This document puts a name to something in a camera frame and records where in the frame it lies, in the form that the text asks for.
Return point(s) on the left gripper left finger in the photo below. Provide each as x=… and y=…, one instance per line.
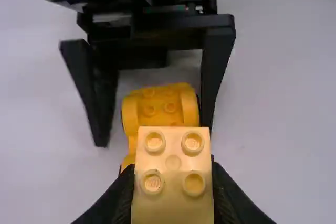
x=115, y=200

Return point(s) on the yellow toy car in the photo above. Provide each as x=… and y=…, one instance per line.
x=173, y=155

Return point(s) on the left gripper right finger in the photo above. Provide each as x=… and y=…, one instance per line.
x=231, y=203

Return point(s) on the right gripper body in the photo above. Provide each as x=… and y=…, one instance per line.
x=162, y=27

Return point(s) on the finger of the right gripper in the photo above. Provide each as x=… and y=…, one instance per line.
x=214, y=64
x=99, y=90

